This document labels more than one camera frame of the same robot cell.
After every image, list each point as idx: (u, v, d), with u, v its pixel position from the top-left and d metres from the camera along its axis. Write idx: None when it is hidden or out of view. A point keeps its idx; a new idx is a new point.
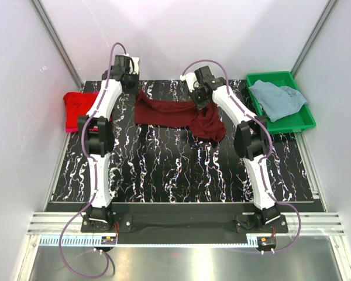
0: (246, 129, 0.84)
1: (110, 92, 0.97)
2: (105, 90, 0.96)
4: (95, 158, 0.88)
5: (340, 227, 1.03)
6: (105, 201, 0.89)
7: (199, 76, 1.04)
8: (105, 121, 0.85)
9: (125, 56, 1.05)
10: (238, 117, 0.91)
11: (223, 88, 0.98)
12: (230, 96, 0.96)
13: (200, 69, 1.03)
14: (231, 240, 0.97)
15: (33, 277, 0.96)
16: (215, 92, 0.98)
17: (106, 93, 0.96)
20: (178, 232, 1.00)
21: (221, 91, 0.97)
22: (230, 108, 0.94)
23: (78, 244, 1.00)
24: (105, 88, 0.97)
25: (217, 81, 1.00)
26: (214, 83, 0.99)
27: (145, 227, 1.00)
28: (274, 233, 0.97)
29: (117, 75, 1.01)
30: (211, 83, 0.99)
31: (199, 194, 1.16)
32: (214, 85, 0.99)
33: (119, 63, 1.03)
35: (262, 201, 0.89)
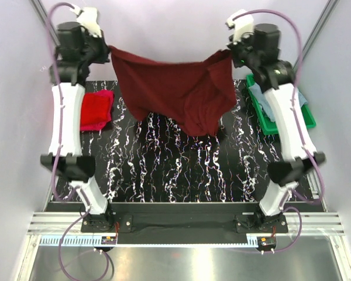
0: (299, 168, 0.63)
1: (70, 109, 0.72)
2: (62, 108, 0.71)
4: (78, 185, 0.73)
5: (340, 227, 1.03)
6: (102, 209, 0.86)
7: (258, 43, 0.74)
8: (75, 160, 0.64)
9: (69, 30, 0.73)
10: (292, 146, 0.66)
11: (289, 89, 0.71)
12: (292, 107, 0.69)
13: (267, 35, 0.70)
14: (231, 240, 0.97)
15: (33, 276, 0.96)
16: (275, 91, 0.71)
17: (65, 113, 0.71)
20: (179, 232, 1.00)
21: (284, 97, 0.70)
22: (287, 126, 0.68)
23: (76, 244, 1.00)
24: (61, 104, 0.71)
25: (284, 72, 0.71)
26: (279, 74, 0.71)
27: (145, 228, 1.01)
28: (274, 233, 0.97)
29: (74, 64, 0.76)
30: (273, 72, 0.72)
31: (199, 194, 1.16)
32: (274, 76, 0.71)
33: (69, 44, 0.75)
35: (269, 211, 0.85)
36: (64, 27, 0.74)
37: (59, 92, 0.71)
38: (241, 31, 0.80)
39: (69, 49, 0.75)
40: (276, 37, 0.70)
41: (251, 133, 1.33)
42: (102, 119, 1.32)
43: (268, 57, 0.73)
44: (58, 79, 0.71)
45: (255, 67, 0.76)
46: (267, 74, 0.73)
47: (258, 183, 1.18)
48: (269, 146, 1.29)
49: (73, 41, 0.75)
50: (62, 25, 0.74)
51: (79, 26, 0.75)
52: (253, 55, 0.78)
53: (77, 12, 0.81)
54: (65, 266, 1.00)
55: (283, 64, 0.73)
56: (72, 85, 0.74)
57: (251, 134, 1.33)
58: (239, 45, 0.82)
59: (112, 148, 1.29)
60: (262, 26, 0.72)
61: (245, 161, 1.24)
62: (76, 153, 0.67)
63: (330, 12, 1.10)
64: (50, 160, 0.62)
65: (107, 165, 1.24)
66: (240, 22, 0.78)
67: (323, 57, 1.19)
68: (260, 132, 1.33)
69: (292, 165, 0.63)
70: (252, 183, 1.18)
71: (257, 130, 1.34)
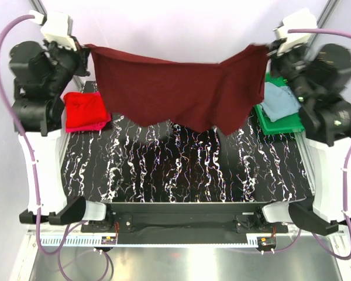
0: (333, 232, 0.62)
1: (43, 161, 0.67)
2: (35, 163, 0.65)
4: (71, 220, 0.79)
5: (340, 227, 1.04)
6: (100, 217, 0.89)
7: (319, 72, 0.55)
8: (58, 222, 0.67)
9: (26, 63, 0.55)
10: (333, 209, 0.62)
11: (346, 146, 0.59)
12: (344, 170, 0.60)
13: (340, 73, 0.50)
14: (230, 240, 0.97)
15: (33, 276, 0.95)
16: (328, 148, 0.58)
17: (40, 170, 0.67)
20: (178, 232, 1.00)
21: (336, 156, 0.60)
22: (330, 185, 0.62)
23: (74, 244, 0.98)
24: (33, 160, 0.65)
25: (345, 123, 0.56)
26: (337, 126, 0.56)
27: (145, 227, 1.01)
28: (274, 233, 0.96)
29: (41, 101, 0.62)
30: (331, 121, 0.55)
31: (199, 194, 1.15)
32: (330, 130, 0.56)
33: (30, 78, 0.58)
35: (273, 219, 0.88)
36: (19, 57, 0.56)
37: (30, 149, 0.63)
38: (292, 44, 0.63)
39: (31, 84, 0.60)
40: None
41: (251, 133, 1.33)
42: (102, 119, 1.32)
43: (330, 95, 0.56)
44: (22, 131, 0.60)
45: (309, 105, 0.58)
46: (323, 120, 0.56)
47: (258, 183, 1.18)
48: (269, 146, 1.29)
49: (35, 75, 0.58)
50: (15, 54, 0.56)
51: (42, 52, 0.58)
52: (306, 86, 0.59)
53: (40, 20, 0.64)
54: (66, 266, 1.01)
55: (343, 106, 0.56)
56: (42, 136, 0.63)
57: (251, 134, 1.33)
58: (286, 60, 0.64)
59: (112, 148, 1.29)
60: (330, 55, 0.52)
61: (245, 161, 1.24)
62: (59, 211, 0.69)
63: (331, 10, 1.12)
64: (30, 217, 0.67)
65: (107, 165, 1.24)
66: (293, 37, 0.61)
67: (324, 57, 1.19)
68: (260, 132, 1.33)
69: (327, 229, 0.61)
70: (252, 183, 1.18)
71: (257, 130, 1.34)
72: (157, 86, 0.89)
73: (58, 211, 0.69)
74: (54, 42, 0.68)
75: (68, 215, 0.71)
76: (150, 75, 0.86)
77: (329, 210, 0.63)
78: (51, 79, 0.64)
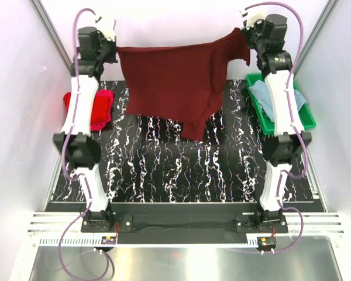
0: (286, 142, 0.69)
1: (86, 95, 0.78)
2: (79, 94, 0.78)
4: (83, 172, 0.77)
5: (340, 226, 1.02)
6: (103, 205, 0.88)
7: (267, 30, 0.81)
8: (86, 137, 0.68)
9: (87, 34, 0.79)
10: (282, 122, 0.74)
11: (284, 75, 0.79)
12: (287, 90, 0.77)
13: (274, 26, 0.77)
14: (230, 240, 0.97)
15: (33, 276, 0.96)
16: (272, 76, 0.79)
17: (81, 100, 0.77)
20: (179, 233, 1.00)
21: (279, 82, 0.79)
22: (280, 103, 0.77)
23: (72, 244, 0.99)
24: (78, 90, 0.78)
25: (282, 62, 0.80)
26: (278, 61, 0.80)
27: (145, 227, 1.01)
28: (274, 233, 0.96)
29: (91, 61, 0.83)
30: (272, 59, 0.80)
31: (199, 194, 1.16)
32: (274, 64, 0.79)
33: (88, 44, 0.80)
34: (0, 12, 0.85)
35: (268, 205, 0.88)
36: (85, 31, 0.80)
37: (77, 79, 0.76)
38: (254, 18, 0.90)
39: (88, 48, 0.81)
40: (283, 30, 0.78)
41: (251, 133, 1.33)
42: (102, 118, 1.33)
43: (274, 46, 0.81)
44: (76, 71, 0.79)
45: (260, 52, 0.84)
46: (267, 61, 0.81)
47: (258, 183, 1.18)
48: None
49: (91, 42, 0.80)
50: (85, 30, 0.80)
51: (95, 30, 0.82)
52: (261, 43, 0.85)
53: (97, 18, 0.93)
54: (68, 264, 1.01)
55: (284, 54, 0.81)
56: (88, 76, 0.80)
57: (251, 134, 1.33)
58: (252, 31, 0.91)
59: (112, 148, 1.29)
60: (274, 20, 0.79)
61: (245, 161, 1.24)
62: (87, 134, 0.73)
63: (329, 13, 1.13)
64: (62, 137, 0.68)
65: (107, 165, 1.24)
66: (253, 12, 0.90)
67: (323, 61, 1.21)
68: (260, 132, 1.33)
69: (280, 140, 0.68)
70: (252, 183, 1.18)
71: (257, 130, 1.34)
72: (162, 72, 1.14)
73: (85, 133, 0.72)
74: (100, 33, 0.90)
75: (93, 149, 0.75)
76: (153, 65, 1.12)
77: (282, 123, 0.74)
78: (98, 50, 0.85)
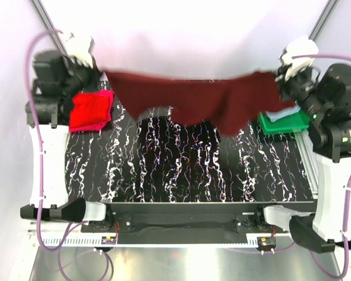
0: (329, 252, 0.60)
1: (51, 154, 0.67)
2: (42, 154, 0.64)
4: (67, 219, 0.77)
5: None
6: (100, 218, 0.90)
7: (333, 91, 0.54)
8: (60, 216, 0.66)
9: (45, 63, 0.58)
10: (331, 228, 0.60)
11: (350, 164, 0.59)
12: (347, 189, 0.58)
13: (347, 88, 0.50)
14: (231, 240, 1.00)
15: (33, 276, 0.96)
16: (333, 164, 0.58)
17: (47, 161, 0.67)
20: (179, 232, 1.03)
21: (341, 173, 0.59)
22: (333, 199, 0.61)
23: (72, 244, 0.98)
24: (41, 150, 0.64)
25: None
26: (346, 142, 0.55)
27: (145, 227, 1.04)
28: (274, 233, 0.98)
29: (54, 98, 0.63)
30: (339, 135, 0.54)
31: (199, 195, 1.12)
32: (338, 144, 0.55)
33: (47, 77, 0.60)
34: (0, 12, 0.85)
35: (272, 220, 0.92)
36: (42, 58, 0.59)
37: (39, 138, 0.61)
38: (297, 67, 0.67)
39: (48, 83, 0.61)
40: None
41: (251, 133, 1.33)
42: (102, 119, 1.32)
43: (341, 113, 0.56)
44: (37, 122, 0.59)
45: (313, 117, 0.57)
46: (330, 135, 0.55)
47: (258, 183, 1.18)
48: (269, 146, 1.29)
49: (52, 75, 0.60)
50: (39, 57, 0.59)
51: (58, 57, 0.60)
52: (316, 100, 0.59)
53: (67, 36, 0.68)
54: (66, 266, 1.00)
55: None
56: (52, 127, 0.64)
57: (251, 134, 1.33)
58: (293, 81, 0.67)
59: (112, 148, 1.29)
60: (347, 76, 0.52)
61: (245, 161, 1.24)
62: (61, 204, 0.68)
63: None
64: (31, 212, 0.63)
65: (107, 165, 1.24)
66: (298, 61, 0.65)
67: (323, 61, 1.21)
68: (259, 132, 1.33)
69: (322, 246, 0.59)
70: (252, 183, 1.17)
71: (257, 130, 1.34)
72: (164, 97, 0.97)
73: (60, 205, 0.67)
74: (74, 57, 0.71)
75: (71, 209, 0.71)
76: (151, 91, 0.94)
77: (329, 229, 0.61)
78: (65, 86, 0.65)
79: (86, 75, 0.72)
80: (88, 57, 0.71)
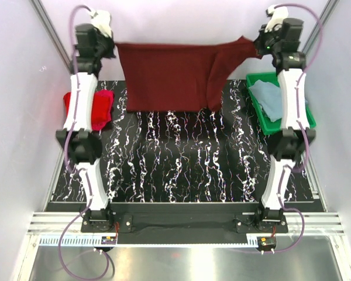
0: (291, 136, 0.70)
1: (85, 91, 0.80)
2: (78, 91, 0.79)
4: (84, 167, 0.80)
5: (340, 227, 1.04)
6: (103, 204, 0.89)
7: (285, 29, 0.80)
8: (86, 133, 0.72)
9: (83, 31, 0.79)
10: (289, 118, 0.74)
11: (297, 72, 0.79)
12: (298, 87, 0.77)
13: (291, 27, 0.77)
14: (230, 240, 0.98)
15: (33, 276, 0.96)
16: (285, 73, 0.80)
17: (81, 95, 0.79)
20: (179, 232, 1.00)
21: (291, 79, 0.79)
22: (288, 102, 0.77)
23: (72, 244, 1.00)
24: (78, 88, 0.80)
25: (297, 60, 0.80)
26: (292, 60, 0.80)
27: (145, 227, 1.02)
28: (274, 233, 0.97)
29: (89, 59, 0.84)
30: (287, 57, 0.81)
31: (199, 194, 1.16)
32: (287, 64, 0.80)
33: (83, 41, 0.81)
34: None
35: (269, 202, 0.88)
36: (81, 27, 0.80)
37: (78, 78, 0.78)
38: (274, 21, 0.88)
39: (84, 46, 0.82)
40: (299, 30, 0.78)
41: (251, 133, 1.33)
42: (102, 119, 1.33)
43: (288, 45, 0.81)
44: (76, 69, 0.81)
45: (274, 51, 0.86)
46: (281, 60, 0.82)
47: (258, 183, 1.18)
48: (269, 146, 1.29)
49: (87, 38, 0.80)
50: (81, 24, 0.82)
51: (92, 27, 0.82)
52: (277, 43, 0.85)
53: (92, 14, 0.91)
54: (69, 263, 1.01)
55: (298, 53, 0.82)
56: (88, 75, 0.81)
57: (251, 134, 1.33)
58: (269, 34, 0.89)
59: (112, 148, 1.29)
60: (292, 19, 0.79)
61: (245, 161, 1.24)
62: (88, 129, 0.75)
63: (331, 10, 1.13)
64: (63, 134, 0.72)
65: (107, 165, 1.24)
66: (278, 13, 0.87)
67: (323, 60, 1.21)
68: (260, 132, 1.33)
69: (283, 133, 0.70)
70: (252, 183, 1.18)
71: (257, 130, 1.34)
72: (159, 72, 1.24)
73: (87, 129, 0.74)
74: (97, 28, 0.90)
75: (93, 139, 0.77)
76: (151, 71, 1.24)
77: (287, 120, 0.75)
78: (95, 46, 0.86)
79: (108, 45, 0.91)
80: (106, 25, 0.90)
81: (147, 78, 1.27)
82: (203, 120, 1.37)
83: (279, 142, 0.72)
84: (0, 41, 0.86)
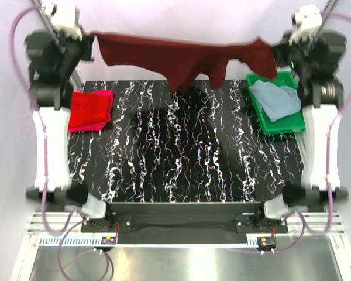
0: (313, 198, 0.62)
1: (54, 136, 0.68)
2: (47, 138, 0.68)
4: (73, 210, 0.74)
5: (340, 227, 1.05)
6: (100, 213, 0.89)
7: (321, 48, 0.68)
8: (63, 194, 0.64)
9: (39, 48, 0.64)
10: (315, 175, 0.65)
11: (331, 112, 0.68)
12: (329, 133, 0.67)
13: (329, 48, 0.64)
14: (230, 240, 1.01)
15: (33, 277, 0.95)
16: (315, 110, 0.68)
17: (50, 143, 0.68)
20: (178, 232, 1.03)
21: (322, 119, 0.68)
22: (316, 150, 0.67)
23: (74, 244, 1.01)
24: (45, 133, 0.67)
25: (331, 94, 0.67)
26: (325, 92, 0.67)
27: (145, 227, 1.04)
28: (273, 233, 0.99)
29: (54, 84, 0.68)
30: (319, 89, 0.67)
31: (199, 194, 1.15)
32: (320, 97, 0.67)
33: (43, 62, 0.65)
34: None
35: (271, 213, 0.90)
36: (33, 44, 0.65)
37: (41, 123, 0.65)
38: (302, 31, 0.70)
39: (44, 68, 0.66)
40: (339, 54, 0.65)
41: (251, 133, 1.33)
42: (102, 119, 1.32)
43: (323, 73, 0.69)
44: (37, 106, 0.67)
45: (303, 78, 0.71)
46: (311, 89, 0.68)
47: (258, 183, 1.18)
48: (269, 146, 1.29)
49: (47, 60, 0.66)
50: (29, 42, 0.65)
51: (49, 40, 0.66)
52: (307, 64, 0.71)
53: (50, 11, 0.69)
54: (66, 265, 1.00)
55: (333, 84, 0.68)
56: (55, 109, 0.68)
57: (251, 134, 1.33)
58: (295, 48, 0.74)
59: (112, 148, 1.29)
60: (331, 38, 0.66)
61: (245, 161, 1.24)
62: (65, 185, 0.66)
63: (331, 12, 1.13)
64: (36, 195, 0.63)
65: (107, 165, 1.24)
66: (308, 21, 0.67)
67: None
68: (260, 132, 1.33)
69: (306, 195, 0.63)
70: (252, 183, 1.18)
71: (257, 130, 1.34)
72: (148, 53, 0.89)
73: (64, 186, 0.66)
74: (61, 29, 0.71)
75: (74, 191, 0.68)
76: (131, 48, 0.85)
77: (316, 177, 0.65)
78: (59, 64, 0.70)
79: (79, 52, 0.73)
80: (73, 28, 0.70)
81: (126, 48, 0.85)
82: (203, 120, 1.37)
83: (302, 199, 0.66)
84: (1, 40, 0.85)
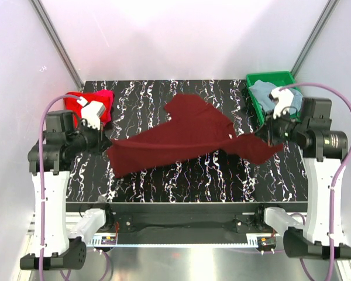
0: (316, 255, 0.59)
1: (52, 199, 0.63)
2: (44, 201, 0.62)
4: None
5: None
6: (102, 221, 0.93)
7: (307, 111, 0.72)
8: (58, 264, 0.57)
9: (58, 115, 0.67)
10: (318, 231, 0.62)
11: (333, 164, 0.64)
12: (333, 188, 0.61)
13: (316, 102, 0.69)
14: (230, 240, 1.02)
15: (33, 276, 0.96)
16: (317, 163, 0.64)
17: (48, 205, 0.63)
20: (179, 232, 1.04)
21: (325, 170, 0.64)
22: (318, 205, 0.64)
23: None
24: (42, 196, 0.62)
25: (334, 146, 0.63)
26: (329, 144, 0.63)
27: (145, 227, 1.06)
28: (273, 233, 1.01)
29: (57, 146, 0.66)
30: (322, 140, 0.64)
31: (199, 194, 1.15)
32: (323, 147, 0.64)
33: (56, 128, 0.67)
34: None
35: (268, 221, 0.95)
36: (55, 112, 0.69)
37: (42, 184, 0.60)
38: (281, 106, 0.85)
39: (55, 133, 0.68)
40: (326, 106, 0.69)
41: None
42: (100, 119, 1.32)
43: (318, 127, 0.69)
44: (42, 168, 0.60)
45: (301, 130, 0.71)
46: (313, 139, 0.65)
47: (258, 183, 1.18)
48: None
49: (61, 126, 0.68)
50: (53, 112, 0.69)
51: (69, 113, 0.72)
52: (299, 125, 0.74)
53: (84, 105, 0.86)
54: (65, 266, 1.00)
55: (336, 134, 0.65)
56: (54, 172, 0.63)
57: None
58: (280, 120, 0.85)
59: None
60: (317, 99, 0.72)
61: (245, 161, 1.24)
62: (62, 251, 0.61)
63: (330, 12, 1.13)
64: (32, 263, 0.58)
65: (107, 165, 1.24)
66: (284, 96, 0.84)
67: (323, 60, 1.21)
68: None
69: (309, 250, 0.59)
70: (252, 183, 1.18)
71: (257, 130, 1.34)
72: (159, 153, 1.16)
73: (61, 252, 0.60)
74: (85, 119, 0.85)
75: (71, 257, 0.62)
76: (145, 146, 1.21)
77: (320, 234, 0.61)
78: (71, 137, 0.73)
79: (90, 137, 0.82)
80: (96, 121, 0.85)
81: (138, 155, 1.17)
82: None
83: (301, 254, 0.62)
84: (0, 40, 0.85)
